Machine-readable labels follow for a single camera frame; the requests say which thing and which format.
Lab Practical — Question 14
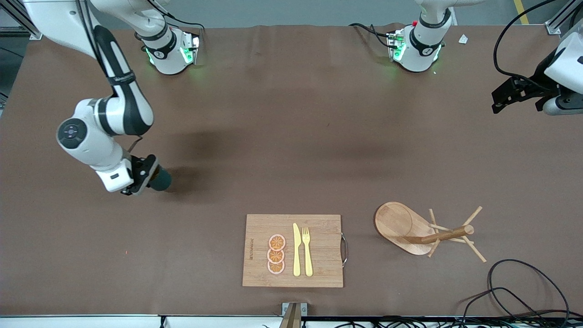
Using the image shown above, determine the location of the wooden cup rack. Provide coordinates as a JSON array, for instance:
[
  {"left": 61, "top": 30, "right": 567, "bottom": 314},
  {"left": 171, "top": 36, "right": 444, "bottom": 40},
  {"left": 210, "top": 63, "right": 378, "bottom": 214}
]
[{"left": 374, "top": 201, "right": 487, "bottom": 264}]

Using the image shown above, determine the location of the yellow plastic fork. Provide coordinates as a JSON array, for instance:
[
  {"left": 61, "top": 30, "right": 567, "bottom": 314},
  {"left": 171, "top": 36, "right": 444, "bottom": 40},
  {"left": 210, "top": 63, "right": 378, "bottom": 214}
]
[{"left": 302, "top": 227, "right": 314, "bottom": 277}]

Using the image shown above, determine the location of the black looped cable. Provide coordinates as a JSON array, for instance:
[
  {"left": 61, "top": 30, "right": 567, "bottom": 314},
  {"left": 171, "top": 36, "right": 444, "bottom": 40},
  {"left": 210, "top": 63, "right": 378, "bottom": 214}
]
[
  {"left": 455, "top": 286, "right": 552, "bottom": 328},
  {"left": 487, "top": 259, "right": 571, "bottom": 322}
]

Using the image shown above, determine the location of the black right arm base cable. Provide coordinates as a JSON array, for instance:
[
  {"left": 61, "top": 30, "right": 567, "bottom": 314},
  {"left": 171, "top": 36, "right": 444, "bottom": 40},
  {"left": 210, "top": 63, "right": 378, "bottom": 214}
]
[{"left": 146, "top": 0, "right": 204, "bottom": 46}]

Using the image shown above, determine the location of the teal cup with yellow inside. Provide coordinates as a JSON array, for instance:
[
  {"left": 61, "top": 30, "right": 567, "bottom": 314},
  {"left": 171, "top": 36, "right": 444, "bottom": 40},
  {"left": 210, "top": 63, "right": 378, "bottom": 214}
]
[{"left": 148, "top": 165, "right": 173, "bottom": 192}]

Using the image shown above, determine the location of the bamboo cutting board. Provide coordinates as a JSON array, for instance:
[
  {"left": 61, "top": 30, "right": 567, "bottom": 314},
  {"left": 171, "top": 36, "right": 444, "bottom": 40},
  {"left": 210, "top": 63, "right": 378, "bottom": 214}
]
[{"left": 242, "top": 214, "right": 349, "bottom": 288}]

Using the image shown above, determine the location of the aluminium camera post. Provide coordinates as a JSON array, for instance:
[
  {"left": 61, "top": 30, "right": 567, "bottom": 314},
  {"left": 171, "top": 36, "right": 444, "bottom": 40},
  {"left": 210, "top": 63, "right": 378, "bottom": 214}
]
[{"left": 279, "top": 302, "right": 308, "bottom": 328}]

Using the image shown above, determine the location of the yellow plastic knife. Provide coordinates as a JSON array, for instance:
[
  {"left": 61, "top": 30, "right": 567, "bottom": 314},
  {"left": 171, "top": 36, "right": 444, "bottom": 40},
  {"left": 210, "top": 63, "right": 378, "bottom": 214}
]
[{"left": 292, "top": 223, "right": 302, "bottom": 277}]

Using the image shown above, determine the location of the white workbench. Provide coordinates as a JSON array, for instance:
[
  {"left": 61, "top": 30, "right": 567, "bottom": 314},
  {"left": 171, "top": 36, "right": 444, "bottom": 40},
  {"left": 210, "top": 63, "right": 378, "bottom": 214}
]
[{"left": 0, "top": 315, "right": 583, "bottom": 328}]

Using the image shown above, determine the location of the brown table cover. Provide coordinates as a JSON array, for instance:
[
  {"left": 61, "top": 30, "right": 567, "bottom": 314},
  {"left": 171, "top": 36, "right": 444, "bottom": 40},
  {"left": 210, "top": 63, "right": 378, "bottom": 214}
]
[{"left": 0, "top": 23, "right": 583, "bottom": 317}]

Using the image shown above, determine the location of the black arm base cable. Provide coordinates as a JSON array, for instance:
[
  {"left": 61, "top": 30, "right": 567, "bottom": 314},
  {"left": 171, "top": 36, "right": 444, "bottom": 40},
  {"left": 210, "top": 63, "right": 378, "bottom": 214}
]
[
  {"left": 146, "top": 0, "right": 204, "bottom": 46},
  {"left": 349, "top": 23, "right": 393, "bottom": 49}
]

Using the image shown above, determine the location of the black left arm base cable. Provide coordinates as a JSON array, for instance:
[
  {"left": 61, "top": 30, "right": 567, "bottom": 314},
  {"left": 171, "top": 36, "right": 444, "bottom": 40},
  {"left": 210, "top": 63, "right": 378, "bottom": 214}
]
[{"left": 349, "top": 23, "right": 393, "bottom": 49}]

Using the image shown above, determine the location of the aluminium frame profile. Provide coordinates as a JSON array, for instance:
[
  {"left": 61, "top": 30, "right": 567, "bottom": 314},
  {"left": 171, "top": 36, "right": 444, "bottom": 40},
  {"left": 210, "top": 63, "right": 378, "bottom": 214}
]
[
  {"left": 0, "top": 0, "right": 44, "bottom": 41},
  {"left": 545, "top": 0, "right": 583, "bottom": 36}
]

